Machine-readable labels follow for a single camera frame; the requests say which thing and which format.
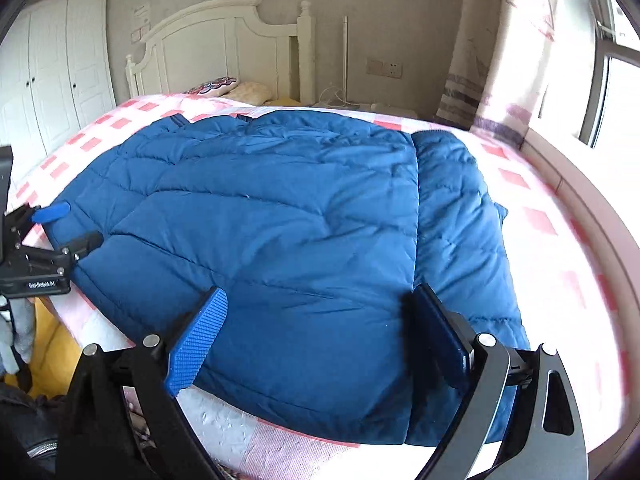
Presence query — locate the blue quilted puffer jacket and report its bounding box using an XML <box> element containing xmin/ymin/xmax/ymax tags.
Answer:
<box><xmin>46</xmin><ymin>110</ymin><xmax>528</xmax><ymax>446</ymax></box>

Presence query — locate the grey gloved left hand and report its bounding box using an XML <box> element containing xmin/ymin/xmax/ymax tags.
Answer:
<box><xmin>1</xmin><ymin>296</ymin><xmax>36</xmax><ymax>376</ymax></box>

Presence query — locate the brown plaid blanket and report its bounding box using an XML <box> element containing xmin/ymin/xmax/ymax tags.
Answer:
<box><xmin>122</xmin><ymin>386</ymin><xmax>156</xmax><ymax>458</ymax></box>

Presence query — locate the yellow floral bedsheet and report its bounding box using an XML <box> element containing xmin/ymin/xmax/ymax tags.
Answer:
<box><xmin>29</xmin><ymin>299</ymin><xmax>81</xmax><ymax>398</ymax></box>

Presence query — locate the pink white checkered sheet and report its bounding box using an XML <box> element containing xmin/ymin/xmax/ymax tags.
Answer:
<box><xmin>9</xmin><ymin>94</ymin><xmax>629</xmax><ymax>479</ymax></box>

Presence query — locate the white wardrobe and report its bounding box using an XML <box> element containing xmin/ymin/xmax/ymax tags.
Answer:
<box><xmin>1</xmin><ymin>0</ymin><xmax>116</xmax><ymax>179</ymax></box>

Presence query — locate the black padded jacket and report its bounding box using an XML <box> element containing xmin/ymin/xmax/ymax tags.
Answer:
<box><xmin>1</xmin><ymin>382</ymin><xmax>66</xmax><ymax>479</ymax></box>

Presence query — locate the colourful patterned pillow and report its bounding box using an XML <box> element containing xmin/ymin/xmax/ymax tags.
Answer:
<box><xmin>188</xmin><ymin>76</ymin><xmax>239</xmax><ymax>98</ymax></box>

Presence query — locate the white bedside table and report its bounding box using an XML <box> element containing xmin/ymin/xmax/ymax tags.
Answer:
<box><xmin>314</xmin><ymin>102</ymin><xmax>420</xmax><ymax>119</ymax></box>

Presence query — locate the cream yellow pillow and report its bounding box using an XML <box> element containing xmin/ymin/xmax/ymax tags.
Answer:
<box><xmin>224</xmin><ymin>81</ymin><xmax>273</xmax><ymax>106</ymax></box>

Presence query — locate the white wooden headboard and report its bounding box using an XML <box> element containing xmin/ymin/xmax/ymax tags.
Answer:
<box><xmin>125</xmin><ymin>0</ymin><xmax>317</xmax><ymax>106</ymax></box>

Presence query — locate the white slim desk lamp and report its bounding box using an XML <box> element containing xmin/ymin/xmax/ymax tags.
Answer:
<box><xmin>329</xmin><ymin>15</ymin><xmax>359</xmax><ymax>110</ymax></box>

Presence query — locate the patterned window curtain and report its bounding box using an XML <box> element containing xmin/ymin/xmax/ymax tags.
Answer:
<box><xmin>436</xmin><ymin>0</ymin><xmax>597</xmax><ymax>146</ymax></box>

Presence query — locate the dark framed window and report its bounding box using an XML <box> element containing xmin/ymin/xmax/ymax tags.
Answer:
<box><xmin>580</xmin><ymin>0</ymin><xmax>639</xmax><ymax>157</ymax></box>

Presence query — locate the wall power socket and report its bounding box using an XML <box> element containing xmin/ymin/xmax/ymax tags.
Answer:
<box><xmin>366</xmin><ymin>58</ymin><xmax>404</xmax><ymax>79</ymax></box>

